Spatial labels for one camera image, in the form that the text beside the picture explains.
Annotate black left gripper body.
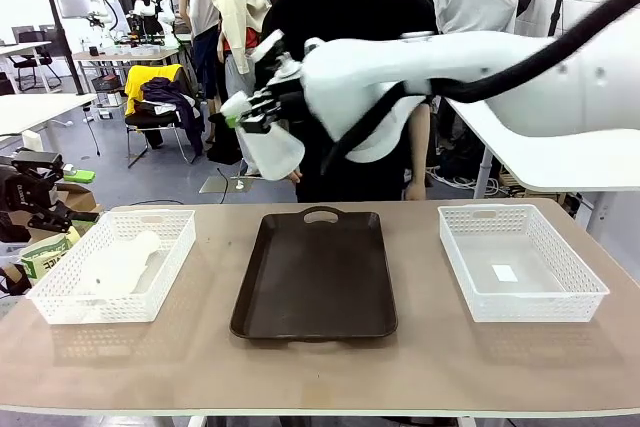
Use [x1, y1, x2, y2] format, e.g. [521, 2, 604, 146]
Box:
[0, 166, 54, 216]

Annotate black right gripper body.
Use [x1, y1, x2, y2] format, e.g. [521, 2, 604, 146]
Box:
[272, 74, 314, 124]

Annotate white plastic conical flask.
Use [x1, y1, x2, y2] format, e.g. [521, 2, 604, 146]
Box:
[219, 91, 306, 182]
[79, 230, 162, 296]

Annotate person's left forearm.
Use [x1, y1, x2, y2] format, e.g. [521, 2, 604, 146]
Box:
[405, 101, 432, 186]

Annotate brown cardboard box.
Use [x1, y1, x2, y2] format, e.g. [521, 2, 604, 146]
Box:
[52, 181, 104, 214]

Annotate green and white carton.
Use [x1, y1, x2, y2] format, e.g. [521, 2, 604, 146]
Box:
[19, 226, 82, 282]

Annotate white rectangular table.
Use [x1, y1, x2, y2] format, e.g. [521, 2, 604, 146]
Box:
[0, 92, 99, 151]
[444, 96, 640, 201]

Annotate grey metal floor plate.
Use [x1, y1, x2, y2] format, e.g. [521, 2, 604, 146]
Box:
[199, 175, 261, 195]

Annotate dark purple garment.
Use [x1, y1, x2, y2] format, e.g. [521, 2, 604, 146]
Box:
[141, 76, 205, 156]

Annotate mannequin in beige jacket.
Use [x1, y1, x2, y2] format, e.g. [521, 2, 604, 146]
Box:
[205, 0, 271, 178]

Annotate black office chair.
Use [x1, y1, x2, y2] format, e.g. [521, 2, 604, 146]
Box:
[8, 25, 62, 91]

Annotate person in black t-shirt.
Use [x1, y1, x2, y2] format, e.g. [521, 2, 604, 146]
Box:
[260, 0, 441, 203]

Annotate black light stand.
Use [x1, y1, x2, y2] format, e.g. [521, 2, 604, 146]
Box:
[40, 0, 85, 97]

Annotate light background desk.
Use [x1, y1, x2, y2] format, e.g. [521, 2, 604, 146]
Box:
[0, 40, 54, 94]

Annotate mannequin in white tank top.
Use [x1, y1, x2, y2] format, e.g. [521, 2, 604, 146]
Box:
[178, 0, 224, 146]

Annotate white perforated plastic basket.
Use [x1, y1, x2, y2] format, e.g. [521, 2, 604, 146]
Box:
[437, 204, 611, 323]
[25, 209, 197, 326]

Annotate yellow cloth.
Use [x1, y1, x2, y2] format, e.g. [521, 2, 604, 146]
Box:
[123, 64, 185, 117]

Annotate wooden background table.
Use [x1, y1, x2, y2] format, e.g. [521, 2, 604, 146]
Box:
[72, 46, 176, 78]

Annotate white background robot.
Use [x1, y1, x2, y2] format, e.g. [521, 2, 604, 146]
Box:
[130, 0, 179, 48]

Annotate dark brown plastic tray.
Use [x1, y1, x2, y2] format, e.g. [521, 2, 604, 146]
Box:
[229, 205, 399, 344]

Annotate black metal frame chair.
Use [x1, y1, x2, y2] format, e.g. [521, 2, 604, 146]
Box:
[124, 109, 201, 169]

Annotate white cables bundle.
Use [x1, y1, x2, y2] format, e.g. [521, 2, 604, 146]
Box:
[424, 166, 501, 198]

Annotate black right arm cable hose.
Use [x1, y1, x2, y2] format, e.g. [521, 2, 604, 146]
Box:
[319, 0, 640, 177]

